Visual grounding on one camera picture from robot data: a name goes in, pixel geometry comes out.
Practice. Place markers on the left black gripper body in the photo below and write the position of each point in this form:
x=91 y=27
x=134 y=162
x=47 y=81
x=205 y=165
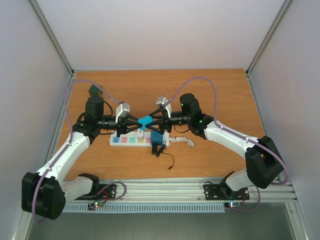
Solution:
x=121 y=126

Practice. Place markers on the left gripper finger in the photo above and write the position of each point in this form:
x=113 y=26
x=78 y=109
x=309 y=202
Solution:
x=133 y=128
x=130 y=119

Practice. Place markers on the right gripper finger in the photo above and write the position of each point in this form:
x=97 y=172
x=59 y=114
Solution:
x=157 y=115
x=158 y=130

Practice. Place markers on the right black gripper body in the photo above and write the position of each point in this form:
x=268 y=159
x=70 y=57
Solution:
x=166 y=121

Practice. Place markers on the white power strip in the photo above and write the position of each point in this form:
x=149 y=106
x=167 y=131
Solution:
x=130 y=140

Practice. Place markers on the light blue adapter plug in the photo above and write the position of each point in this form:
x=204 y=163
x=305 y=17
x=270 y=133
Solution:
x=144 y=121

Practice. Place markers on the black adapter with thin cable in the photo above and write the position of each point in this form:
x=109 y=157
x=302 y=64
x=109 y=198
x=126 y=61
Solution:
x=159 y=149

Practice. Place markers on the dark green cube plug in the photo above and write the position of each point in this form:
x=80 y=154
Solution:
x=95 y=91

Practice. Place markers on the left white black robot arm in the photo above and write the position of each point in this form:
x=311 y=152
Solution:
x=45 y=193

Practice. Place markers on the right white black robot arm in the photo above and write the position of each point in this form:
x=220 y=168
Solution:
x=263 y=162

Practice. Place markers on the dark blue adapter base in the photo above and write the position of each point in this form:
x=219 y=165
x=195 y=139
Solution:
x=156 y=138

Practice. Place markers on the white usb charger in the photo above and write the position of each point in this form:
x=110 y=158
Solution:
x=140 y=136

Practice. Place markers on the left controller board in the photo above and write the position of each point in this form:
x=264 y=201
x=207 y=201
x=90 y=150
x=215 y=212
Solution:
x=94 y=206

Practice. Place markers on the controller board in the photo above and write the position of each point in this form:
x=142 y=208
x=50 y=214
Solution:
x=94 y=206
x=232 y=205

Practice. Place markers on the right controller board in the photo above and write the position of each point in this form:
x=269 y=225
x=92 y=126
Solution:
x=232 y=205

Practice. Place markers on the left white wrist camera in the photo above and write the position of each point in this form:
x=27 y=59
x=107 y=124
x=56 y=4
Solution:
x=122 y=110

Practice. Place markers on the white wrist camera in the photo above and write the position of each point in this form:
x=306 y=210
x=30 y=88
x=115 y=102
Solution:
x=122 y=110
x=163 y=103

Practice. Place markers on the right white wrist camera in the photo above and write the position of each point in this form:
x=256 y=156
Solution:
x=163 y=103

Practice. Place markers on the aluminium mounting rail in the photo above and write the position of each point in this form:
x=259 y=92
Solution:
x=191 y=190

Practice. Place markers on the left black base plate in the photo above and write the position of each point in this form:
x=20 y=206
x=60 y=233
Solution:
x=104 y=192

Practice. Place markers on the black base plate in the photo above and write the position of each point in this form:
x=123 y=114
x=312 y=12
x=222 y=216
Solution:
x=212 y=191
x=104 y=192

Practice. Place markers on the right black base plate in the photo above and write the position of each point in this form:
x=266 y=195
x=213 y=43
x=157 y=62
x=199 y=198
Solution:
x=212 y=191

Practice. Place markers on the grey slotted cable duct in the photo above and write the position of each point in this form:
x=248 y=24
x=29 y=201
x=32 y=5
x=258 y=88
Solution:
x=137 y=208

